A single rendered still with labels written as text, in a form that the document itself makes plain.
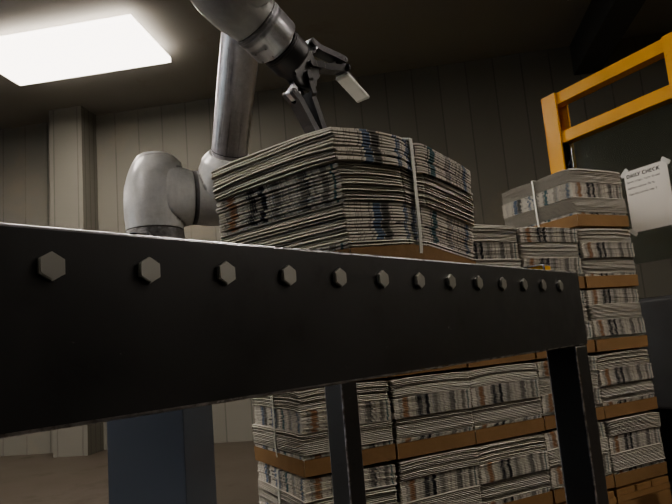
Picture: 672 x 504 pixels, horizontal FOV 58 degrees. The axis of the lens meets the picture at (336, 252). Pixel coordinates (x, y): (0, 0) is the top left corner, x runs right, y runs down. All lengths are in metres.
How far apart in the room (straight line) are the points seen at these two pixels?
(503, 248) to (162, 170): 1.13
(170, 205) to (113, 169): 4.07
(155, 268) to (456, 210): 0.76
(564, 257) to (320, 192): 1.53
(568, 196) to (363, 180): 1.60
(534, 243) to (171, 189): 1.24
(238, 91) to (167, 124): 4.01
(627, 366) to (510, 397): 0.58
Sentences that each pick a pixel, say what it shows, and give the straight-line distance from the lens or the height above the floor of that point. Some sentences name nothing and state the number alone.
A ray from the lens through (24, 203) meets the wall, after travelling 6.11.
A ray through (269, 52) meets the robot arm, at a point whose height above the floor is 1.19.
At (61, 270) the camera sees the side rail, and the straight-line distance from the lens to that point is 0.40.
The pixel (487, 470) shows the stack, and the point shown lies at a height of 0.29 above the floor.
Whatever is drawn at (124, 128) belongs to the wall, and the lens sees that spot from 5.79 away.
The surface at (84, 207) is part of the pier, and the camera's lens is 5.52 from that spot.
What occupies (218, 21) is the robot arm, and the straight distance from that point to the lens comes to 1.02.
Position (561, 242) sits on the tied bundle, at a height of 1.01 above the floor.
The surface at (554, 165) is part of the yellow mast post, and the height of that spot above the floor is 1.49.
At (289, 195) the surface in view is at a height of 0.95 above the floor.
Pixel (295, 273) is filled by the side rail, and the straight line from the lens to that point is 0.51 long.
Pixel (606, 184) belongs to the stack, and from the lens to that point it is 2.58.
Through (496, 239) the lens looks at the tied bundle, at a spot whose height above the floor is 1.01.
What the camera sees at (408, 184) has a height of 0.96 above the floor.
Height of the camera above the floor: 0.72
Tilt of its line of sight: 9 degrees up
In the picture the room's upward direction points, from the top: 5 degrees counter-clockwise
